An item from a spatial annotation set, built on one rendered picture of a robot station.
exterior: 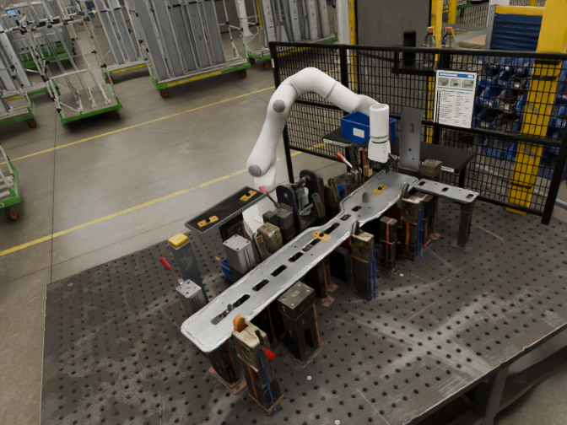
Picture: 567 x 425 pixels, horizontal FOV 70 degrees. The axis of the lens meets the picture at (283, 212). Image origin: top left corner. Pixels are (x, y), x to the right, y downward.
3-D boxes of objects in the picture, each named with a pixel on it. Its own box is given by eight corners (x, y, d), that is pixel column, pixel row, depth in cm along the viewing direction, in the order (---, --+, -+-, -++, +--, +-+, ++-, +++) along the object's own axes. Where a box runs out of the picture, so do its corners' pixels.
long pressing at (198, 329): (213, 361, 132) (211, 357, 132) (175, 328, 147) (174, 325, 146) (422, 180, 208) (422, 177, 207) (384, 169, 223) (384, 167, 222)
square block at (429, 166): (430, 225, 222) (434, 167, 203) (417, 221, 228) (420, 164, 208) (437, 218, 227) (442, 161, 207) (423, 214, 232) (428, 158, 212)
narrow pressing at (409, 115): (418, 170, 214) (421, 109, 196) (399, 166, 221) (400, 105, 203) (418, 170, 214) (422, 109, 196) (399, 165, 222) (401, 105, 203)
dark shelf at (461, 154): (457, 174, 206) (457, 169, 204) (321, 142, 263) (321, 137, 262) (475, 157, 218) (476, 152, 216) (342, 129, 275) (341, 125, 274)
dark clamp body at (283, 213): (294, 285, 198) (284, 222, 178) (276, 274, 207) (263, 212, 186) (309, 272, 204) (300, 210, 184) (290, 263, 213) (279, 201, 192)
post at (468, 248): (470, 253, 199) (477, 204, 184) (448, 245, 206) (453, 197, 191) (476, 246, 203) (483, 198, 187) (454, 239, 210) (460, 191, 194)
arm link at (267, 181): (251, 193, 223) (245, 155, 208) (261, 175, 237) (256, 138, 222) (272, 195, 220) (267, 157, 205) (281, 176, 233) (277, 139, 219)
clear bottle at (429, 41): (431, 67, 219) (433, 28, 208) (419, 67, 223) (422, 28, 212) (436, 64, 222) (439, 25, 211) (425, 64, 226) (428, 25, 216)
